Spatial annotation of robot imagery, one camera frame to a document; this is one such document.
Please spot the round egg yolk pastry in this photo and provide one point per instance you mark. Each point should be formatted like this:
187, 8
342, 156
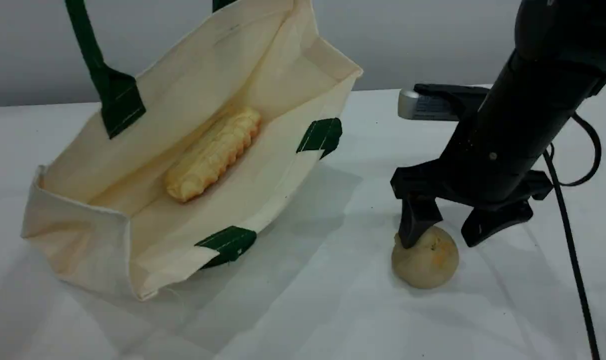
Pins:
428, 265

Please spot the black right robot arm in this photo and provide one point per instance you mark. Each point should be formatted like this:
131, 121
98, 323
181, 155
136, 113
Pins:
558, 40

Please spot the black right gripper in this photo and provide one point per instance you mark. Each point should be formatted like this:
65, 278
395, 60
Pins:
493, 165

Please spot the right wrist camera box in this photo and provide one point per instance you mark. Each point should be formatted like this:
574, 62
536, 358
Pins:
428, 105

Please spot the long ridged orange bread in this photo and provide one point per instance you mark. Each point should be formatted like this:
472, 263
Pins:
212, 155

